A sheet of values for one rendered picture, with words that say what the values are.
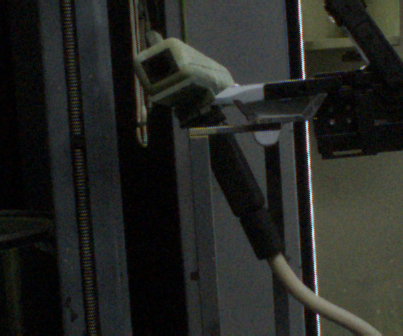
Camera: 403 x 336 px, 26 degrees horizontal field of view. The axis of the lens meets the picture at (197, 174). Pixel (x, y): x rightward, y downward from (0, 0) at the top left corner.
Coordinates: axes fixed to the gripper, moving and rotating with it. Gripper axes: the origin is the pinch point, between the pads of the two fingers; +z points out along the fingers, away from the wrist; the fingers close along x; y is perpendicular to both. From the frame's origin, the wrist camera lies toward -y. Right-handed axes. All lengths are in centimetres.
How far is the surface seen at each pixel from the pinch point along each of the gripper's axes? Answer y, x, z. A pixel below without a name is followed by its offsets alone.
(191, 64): -2.9, -11.6, 1.7
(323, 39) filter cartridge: -10, 202, -18
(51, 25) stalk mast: -7.9, -6.2, 14.8
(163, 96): -0.4, -12.6, 4.3
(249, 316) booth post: 35, 44, 3
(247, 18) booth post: -9.8, 45.1, -1.1
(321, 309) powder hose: 21.4, -3.7, -7.3
